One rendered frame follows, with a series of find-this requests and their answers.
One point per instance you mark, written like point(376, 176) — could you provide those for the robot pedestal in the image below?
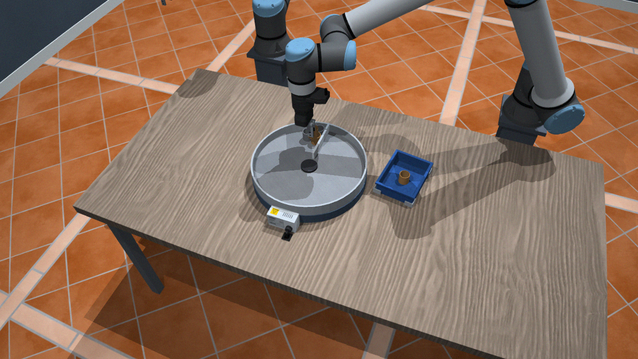
point(266, 67)
point(513, 124)

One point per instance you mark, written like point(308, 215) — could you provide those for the blue crate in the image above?
point(389, 182)

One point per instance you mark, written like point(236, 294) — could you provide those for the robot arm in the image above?
point(269, 25)
point(541, 50)

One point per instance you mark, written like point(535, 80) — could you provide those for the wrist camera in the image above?
point(321, 95)

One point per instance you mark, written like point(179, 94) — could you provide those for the white control box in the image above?
point(282, 218)

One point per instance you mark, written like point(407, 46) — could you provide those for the wooden table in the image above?
point(448, 274)

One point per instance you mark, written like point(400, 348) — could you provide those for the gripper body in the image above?
point(304, 109)

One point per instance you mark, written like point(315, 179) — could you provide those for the grey turntable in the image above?
point(344, 169)

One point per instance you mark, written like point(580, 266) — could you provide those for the bronze bushing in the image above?
point(404, 178)
point(315, 141)

